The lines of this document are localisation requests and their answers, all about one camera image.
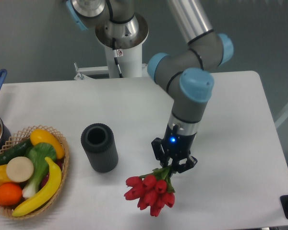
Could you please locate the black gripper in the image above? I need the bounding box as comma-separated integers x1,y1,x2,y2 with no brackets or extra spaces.
151,126,198,173

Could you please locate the red tulip bouquet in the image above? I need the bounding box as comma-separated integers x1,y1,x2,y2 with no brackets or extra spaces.
124,166,175,217

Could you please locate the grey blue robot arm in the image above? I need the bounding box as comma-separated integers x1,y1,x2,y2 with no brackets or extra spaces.
65,0,234,173

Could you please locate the dark grey ribbed vase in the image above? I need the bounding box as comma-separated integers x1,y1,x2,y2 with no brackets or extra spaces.
81,123,119,173

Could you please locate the yellow banana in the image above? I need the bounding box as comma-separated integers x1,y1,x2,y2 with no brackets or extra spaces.
12,157,62,217

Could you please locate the green bok choy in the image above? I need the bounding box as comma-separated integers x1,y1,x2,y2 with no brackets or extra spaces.
22,142,57,199

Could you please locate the beige round disc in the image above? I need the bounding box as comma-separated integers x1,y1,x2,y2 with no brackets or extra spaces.
6,157,34,183

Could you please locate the green cucumber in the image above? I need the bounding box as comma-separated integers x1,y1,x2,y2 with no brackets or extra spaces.
0,139,33,165

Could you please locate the orange fruit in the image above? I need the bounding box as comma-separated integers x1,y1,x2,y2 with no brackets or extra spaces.
0,183,22,206

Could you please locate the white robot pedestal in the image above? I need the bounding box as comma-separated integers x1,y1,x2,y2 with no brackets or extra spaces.
74,13,149,80

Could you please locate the black cable on pedestal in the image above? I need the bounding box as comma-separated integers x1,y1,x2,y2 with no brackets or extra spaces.
111,37,124,79

